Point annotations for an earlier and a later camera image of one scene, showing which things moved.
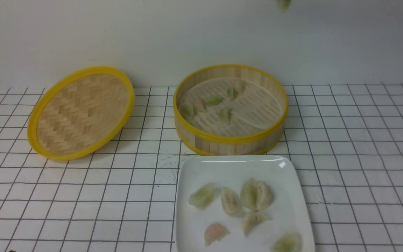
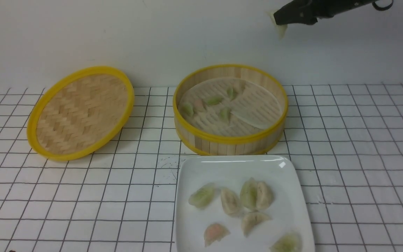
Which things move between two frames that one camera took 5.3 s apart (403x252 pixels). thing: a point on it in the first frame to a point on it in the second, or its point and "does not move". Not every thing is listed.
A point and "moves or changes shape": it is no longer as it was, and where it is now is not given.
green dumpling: (284, 6) moves or changes shape
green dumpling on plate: (248, 193) does not move
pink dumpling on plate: (214, 232) does not move
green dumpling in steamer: (188, 108) does not move
